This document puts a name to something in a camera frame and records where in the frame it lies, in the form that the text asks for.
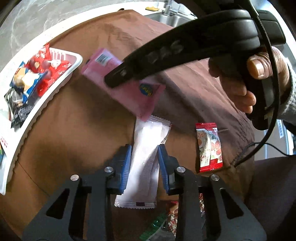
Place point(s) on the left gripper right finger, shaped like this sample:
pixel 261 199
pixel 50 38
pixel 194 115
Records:
pixel 208 209

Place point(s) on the white plastic tray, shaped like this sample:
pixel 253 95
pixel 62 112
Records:
pixel 18 136

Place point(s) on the panda cartoon snack packet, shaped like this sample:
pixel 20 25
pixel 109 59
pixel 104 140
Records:
pixel 1 154

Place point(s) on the white long snack pouch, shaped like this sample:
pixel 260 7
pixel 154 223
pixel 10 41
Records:
pixel 5 132

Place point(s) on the pink wafer snack packet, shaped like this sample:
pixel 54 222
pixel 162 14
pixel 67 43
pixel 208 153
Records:
pixel 139 97

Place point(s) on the black sesame snack packet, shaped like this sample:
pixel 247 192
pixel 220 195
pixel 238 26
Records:
pixel 19 110

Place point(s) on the red Mylikes chocolate bag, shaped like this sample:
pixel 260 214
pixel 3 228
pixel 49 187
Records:
pixel 43 62

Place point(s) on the brown patterned snack packet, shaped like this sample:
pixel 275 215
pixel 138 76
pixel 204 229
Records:
pixel 172 218

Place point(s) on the person's right hand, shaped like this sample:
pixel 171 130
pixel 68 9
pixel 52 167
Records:
pixel 259 68

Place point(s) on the yellow sponge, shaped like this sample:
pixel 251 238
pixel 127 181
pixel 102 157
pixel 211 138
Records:
pixel 151 8

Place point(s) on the grey sleeve forearm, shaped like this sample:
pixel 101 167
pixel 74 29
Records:
pixel 287 109

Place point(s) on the chrome faucet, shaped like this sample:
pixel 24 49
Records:
pixel 171 7

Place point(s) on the blue Tipo cake packet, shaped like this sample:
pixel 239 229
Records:
pixel 25 81

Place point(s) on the red white hawthorn packet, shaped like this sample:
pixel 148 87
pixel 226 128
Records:
pixel 209 144

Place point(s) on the green edged seed packet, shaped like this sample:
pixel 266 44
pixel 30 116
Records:
pixel 158 230

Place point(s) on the white snack packet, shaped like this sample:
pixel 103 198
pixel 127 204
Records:
pixel 142 185

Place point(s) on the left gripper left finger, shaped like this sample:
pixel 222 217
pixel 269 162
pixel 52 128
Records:
pixel 63 216

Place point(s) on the steel kitchen sink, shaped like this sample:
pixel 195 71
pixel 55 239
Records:
pixel 171 20

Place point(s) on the brown tablecloth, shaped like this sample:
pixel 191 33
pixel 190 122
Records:
pixel 82 126

